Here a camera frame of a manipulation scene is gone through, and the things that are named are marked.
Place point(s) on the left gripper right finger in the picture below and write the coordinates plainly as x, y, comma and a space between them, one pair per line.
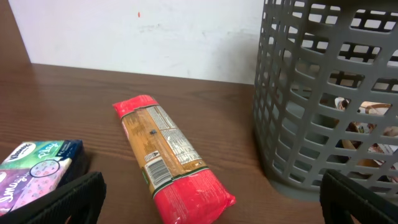
343, 199

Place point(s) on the grey plastic slotted basket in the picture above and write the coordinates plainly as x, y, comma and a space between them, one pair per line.
311, 52

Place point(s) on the beige Pantree snack pouch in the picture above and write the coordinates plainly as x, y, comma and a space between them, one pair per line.
366, 107

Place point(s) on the orange biscuit roll package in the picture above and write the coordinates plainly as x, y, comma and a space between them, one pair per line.
183, 187

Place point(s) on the Kleenex tissue multipack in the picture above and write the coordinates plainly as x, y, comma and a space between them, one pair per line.
36, 168

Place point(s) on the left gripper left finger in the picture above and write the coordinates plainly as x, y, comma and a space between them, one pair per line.
79, 201

